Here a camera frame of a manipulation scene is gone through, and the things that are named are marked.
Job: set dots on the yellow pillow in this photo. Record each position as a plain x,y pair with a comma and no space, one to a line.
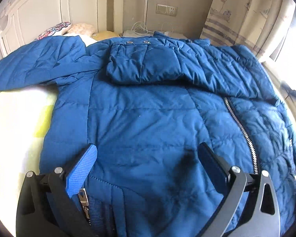
104,35

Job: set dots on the cream textured pillow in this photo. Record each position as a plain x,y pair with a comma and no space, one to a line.
82,29

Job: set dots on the blue puffer jacket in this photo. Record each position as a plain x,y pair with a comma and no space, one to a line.
147,179

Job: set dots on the yellow checked bed sheet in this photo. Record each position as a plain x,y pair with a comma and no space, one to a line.
55,98

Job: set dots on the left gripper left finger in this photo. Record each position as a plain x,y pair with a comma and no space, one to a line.
46,207

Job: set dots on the floral patterned pillow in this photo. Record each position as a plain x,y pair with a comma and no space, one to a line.
57,30

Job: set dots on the wall socket plate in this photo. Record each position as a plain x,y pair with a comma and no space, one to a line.
166,10

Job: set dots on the white wooden headboard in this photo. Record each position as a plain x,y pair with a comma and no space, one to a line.
21,21

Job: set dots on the white bedside table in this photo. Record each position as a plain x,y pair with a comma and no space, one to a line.
133,34

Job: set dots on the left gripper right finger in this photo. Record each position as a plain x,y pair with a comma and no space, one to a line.
260,216

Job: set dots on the striped boat print curtain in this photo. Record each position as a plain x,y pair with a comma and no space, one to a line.
260,25

